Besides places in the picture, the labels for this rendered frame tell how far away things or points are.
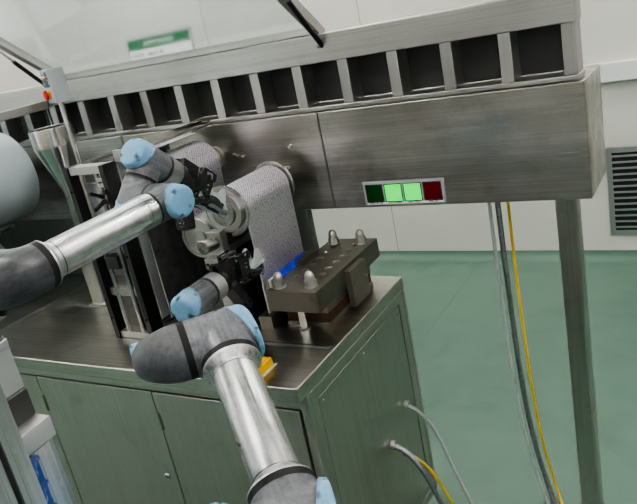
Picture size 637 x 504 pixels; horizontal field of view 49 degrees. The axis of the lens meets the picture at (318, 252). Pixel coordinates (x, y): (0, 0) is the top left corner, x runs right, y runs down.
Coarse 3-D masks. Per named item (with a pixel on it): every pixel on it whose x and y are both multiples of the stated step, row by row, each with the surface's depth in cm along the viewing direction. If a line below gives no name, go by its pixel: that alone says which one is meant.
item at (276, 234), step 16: (288, 208) 210; (256, 224) 196; (272, 224) 202; (288, 224) 210; (256, 240) 196; (272, 240) 202; (288, 240) 210; (272, 256) 202; (288, 256) 210; (272, 272) 202
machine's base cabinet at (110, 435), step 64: (384, 320) 208; (64, 384) 216; (128, 384) 201; (320, 384) 175; (384, 384) 208; (64, 448) 230; (128, 448) 213; (192, 448) 198; (320, 448) 175; (384, 448) 208
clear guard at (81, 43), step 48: (0, 0) 206; (48, 0) 202; (96, 0) 199; (144, 0) 196; (192, 0) 193; (240, 0) 190; (48, 48) 232; (96, 48) 228; (144, 48) 224; (192, 48) 220
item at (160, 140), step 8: (208, 120) 225; (176, 128) 223; (184, 128) 220; (192, 128) 218; (200, 128) 222; (160, 136) 211; (168, 136) 209; (176, 136) 212; (184, 136) 215; (160, 144) 209; (112, 152) 202; (120, 160) 202
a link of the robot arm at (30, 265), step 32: (160, 192) 151; (192, 192) 154; (96, 224) 140; (128, 224) 144; (0, 256) 128; (32, 256) 129; (64, 256) 133; (96, 256) 140; (0, 288) 126; (32, 288) 129
